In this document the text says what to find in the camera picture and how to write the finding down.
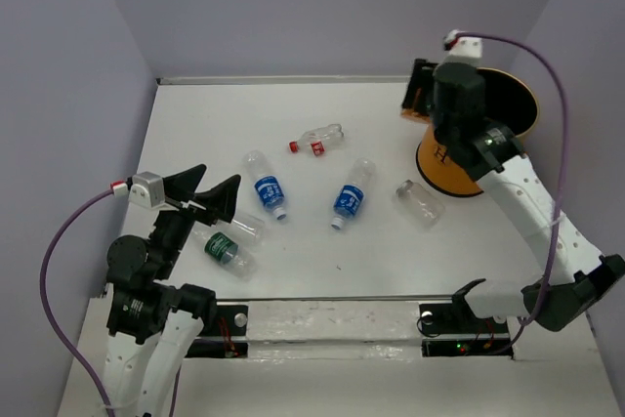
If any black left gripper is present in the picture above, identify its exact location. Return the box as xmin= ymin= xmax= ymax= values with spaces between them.
xmin=151 ymin=162 xmax=242 ymax=275

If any orange plastic pill bottle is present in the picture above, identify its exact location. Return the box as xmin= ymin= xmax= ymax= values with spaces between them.
xmin=400 ymin=88 xmax=431 ymax=124

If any silver bolt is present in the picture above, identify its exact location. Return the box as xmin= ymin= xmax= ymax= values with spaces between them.
xmin=421 ymin=311 xmax=434 ymax=325
xmin=234 ymin=313 xmax=248 ymax=327

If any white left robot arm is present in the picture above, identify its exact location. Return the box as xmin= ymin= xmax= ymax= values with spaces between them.
xmin=103 ymin=164 xmax=241 ymax=416

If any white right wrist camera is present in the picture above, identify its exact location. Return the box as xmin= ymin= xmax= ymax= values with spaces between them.
xmin=442 ymin=29 xmax=482 ymax=67

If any silver bolt left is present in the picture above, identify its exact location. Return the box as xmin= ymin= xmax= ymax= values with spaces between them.
xmin=234 ymin=313 xmax=248 ymax=327

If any red cap small bottle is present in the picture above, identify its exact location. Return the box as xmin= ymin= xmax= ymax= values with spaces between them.
xmin=288 ymin=123 xmax=345 ymax=156

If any green label plastic bottle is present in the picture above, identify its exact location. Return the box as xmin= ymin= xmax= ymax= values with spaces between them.
xmin=191 ymin=225 xmax=257 ymax=281

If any clear plastic bottle no label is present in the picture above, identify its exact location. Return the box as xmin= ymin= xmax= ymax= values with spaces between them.
xmin=229 ymin=212 xmax=267 ymax=246

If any orange cylindrical bin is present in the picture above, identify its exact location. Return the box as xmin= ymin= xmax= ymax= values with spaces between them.
xmin=416 ymin=67 xmax=540 ymax=198

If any silver bolt right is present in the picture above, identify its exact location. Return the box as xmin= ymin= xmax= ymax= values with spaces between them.
xmin=421 ymin=311 xmax=434 ymax=325

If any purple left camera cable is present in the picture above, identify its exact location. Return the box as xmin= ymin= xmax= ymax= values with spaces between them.
xmin=38 ymin=189 xmax=116 ymax=412

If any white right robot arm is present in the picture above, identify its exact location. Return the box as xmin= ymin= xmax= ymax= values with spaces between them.
xmin=415 ymin=67 xmax=624 ymax=332

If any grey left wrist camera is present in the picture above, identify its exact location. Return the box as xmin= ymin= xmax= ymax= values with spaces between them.
xmin=110 ymin=172 xmax=166 ymax=210

